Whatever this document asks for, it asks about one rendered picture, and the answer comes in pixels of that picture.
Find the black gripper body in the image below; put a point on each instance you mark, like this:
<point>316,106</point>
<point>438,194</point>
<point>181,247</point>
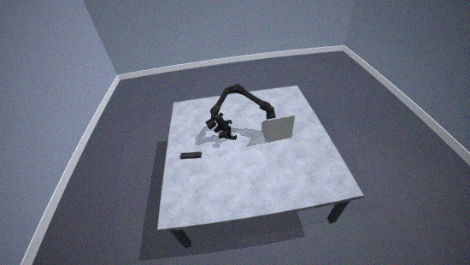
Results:
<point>223,126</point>

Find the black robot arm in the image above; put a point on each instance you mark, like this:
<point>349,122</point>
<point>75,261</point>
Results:
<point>238,89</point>

